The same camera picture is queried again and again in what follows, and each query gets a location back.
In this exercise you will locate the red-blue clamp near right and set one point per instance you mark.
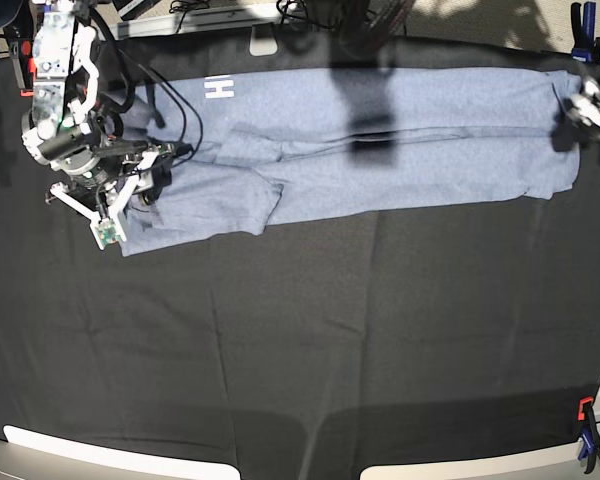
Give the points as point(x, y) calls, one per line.
point(589, 434)

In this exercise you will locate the blue-grey t-shirt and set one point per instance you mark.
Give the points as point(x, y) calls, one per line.
point(291, 146)

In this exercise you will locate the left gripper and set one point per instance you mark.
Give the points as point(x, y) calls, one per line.
point(583, 120)

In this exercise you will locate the white camera mount foot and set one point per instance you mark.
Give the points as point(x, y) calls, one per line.
point(263, 42)

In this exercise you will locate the red-black clamp far left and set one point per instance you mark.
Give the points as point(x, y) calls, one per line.
point(20, 54)

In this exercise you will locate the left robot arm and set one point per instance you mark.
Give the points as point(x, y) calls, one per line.
point(587, 85)

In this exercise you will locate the blue clamp far right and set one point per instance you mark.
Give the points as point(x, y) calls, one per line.
point(586, 47)

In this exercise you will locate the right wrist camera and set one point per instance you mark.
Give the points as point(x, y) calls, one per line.
point(107, 232)

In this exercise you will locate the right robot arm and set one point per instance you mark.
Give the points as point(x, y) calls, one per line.
point(83, 103)

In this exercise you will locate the black table cloth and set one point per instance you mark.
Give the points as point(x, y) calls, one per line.
point(312, 350)

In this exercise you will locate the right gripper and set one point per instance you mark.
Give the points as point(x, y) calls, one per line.
point(113, 164)

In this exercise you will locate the aluminium frame rail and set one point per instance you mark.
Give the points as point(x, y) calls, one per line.
point(197, 21)

